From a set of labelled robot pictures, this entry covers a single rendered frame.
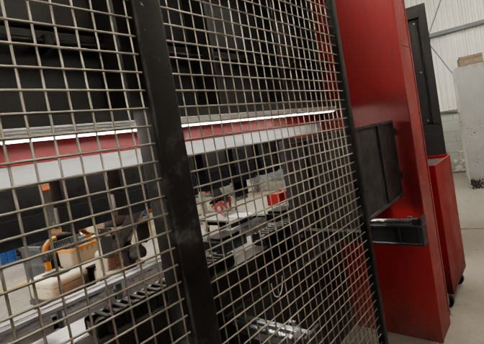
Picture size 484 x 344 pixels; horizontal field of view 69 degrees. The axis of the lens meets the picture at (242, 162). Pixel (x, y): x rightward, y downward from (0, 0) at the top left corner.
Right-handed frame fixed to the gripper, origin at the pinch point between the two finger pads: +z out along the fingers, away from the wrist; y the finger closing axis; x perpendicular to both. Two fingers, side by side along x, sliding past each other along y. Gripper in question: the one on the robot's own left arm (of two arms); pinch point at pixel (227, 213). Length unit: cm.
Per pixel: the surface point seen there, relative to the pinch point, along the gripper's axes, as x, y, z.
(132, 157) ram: -29, -58, -26
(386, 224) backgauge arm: -50, 43, 45
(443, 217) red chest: -47, 126, 67
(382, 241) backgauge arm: -43, 41, 52
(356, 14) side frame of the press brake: -89, 86, -63
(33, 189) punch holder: -27, -92, -23
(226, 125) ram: -32.9, -4.9, -32.4
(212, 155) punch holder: -27.1, -17.5, -21.2
